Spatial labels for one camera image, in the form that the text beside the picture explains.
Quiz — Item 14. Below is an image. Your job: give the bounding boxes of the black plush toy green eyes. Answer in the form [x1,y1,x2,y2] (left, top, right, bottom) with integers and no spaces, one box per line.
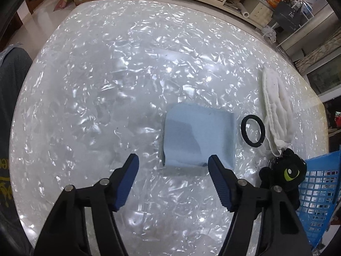
[259,148,307,210]

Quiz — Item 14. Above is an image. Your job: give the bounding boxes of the black ring hair band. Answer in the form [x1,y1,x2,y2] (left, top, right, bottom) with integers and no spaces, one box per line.
[240,114,266,148]

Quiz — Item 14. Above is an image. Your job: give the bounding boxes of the white quilted cloth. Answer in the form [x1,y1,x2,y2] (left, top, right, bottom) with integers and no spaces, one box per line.
[262,67,295,157]

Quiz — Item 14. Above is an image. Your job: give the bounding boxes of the light blue cloth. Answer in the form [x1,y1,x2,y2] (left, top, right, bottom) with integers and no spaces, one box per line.
[162,103,237,169]

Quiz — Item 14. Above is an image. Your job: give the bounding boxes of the blue plastic basket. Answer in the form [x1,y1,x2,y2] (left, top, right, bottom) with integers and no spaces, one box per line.
[296,151,340,249]

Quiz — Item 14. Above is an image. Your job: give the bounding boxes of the black shopping bag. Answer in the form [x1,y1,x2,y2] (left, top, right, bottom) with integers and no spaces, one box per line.
[273,0,302,33]

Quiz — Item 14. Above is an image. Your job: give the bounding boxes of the white paper roll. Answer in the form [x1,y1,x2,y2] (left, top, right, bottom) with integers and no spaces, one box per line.
[236,2,250,18]

